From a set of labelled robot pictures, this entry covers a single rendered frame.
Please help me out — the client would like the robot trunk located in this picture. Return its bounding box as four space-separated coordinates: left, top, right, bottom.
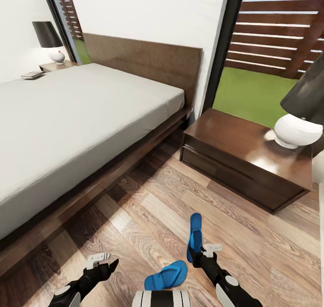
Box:
132 290 192 307

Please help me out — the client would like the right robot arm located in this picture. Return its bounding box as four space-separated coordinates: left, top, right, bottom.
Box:
189 244 263 307

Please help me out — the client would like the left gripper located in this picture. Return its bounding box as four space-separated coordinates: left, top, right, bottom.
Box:
82 259 119 291

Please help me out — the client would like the hardback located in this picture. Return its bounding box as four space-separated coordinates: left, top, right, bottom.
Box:
21 71 45 79

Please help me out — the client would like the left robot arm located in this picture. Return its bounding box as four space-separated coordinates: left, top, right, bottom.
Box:
48 252 119 307

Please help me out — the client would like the sandal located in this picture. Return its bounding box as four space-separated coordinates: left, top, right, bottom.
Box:
144 261 187 290
186 213 203 263

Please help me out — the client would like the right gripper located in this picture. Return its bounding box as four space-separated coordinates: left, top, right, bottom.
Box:
189 246 218 276

